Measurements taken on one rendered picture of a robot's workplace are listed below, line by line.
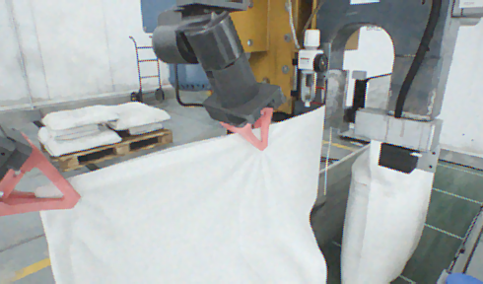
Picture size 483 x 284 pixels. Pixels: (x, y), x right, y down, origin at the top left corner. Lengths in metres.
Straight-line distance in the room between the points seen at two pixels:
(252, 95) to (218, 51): 0.07
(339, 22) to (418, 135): 0.26
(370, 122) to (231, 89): 0.35
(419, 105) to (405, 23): 0.14
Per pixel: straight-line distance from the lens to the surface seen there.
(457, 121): 3.44
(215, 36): 0.36
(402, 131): 0.64
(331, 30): 0.68
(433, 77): 0.62
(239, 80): 0.38
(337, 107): 0.71
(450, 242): 1.63
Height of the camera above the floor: 1.21
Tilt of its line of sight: 19 degrees down
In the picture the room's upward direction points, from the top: straight up
